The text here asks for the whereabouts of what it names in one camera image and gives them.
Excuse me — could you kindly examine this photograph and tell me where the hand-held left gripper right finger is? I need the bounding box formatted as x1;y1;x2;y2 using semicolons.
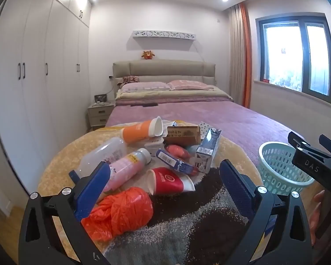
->
219;159;313;265

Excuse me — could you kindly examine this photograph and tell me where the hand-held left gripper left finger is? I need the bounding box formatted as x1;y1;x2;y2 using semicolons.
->
18;161;112;265

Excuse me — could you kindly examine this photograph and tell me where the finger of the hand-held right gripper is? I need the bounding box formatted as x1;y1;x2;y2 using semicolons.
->
319;134;331;161
288;132;311;151

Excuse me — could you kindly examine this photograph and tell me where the clear plastic bottle blue cap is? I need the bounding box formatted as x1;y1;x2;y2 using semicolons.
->
69;137;127;184

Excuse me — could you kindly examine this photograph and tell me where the light teal plastic basket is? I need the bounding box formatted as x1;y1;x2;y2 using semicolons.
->
258;141;315;196

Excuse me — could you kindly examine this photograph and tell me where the pink bottle with white cap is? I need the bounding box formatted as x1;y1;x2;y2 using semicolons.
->
102;148;152;196

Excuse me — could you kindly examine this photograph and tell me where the orange plastic bag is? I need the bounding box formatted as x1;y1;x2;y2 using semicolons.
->
81;187;154;242

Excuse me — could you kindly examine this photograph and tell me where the white and blue milk carton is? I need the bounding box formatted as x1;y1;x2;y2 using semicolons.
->
195;128;222;174

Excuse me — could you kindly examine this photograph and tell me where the polka dot cloth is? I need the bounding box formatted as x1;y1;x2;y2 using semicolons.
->
198;121;213;139

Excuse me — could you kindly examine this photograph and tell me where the red paper cup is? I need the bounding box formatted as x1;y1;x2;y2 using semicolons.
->
146;167;196;196

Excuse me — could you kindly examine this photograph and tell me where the orange and white cup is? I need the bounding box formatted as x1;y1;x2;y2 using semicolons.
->
120;117;164;144

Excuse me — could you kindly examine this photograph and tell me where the long blue and white box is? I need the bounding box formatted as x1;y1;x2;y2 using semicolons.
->
156;148;199;176

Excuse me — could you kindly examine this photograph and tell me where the small white box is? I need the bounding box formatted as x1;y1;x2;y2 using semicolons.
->
144;139;166;158

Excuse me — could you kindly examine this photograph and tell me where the brown cardboard box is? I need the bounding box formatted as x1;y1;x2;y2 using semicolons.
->
163;125;201;146

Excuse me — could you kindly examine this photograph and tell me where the person's right hand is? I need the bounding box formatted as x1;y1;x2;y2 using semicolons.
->
310;190;325;244

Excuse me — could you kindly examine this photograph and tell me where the yellow and brown printed blanket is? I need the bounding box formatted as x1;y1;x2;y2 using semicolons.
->
37;121;265;265

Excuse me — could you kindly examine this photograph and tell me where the white window sill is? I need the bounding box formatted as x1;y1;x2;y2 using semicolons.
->
253;80;331;111

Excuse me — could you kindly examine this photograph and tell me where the coral pink packet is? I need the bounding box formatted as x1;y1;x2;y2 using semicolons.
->
165;144;192;161

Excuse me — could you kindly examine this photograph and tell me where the beige nightstand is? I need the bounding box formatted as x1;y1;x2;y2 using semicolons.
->
88;101;115;131

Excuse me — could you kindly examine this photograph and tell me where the bed with purple cover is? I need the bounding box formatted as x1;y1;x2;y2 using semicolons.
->
103;60;307;172

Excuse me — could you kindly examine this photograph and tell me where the dark framed window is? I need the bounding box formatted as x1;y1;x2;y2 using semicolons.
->
255;12;331;104

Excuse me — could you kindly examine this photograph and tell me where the orange curtain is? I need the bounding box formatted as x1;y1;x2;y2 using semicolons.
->
239;2;251;108

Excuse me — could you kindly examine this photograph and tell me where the beige curtain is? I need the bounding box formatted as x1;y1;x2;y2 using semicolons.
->
228;4;246;105

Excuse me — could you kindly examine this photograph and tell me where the folded beige quilt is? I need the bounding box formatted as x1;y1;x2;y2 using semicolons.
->
115;89;234;105

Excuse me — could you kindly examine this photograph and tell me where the pink pillow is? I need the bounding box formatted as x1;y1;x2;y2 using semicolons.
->
167;80;216;91

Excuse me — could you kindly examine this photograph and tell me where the white wardrobe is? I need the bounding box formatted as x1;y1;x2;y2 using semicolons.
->
0;0;92;199

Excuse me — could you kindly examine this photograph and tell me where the purple striped pillow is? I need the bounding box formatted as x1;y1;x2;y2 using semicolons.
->
120;82;171;92

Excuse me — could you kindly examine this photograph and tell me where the floral cushion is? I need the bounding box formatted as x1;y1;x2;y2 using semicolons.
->
116;76;140;87

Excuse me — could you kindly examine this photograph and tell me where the beige padded headboard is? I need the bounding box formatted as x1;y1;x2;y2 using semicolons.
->
112;60;216;94

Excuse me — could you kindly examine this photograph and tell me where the white wall shelf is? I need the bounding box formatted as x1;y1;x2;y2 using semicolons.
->
132;30;197;42

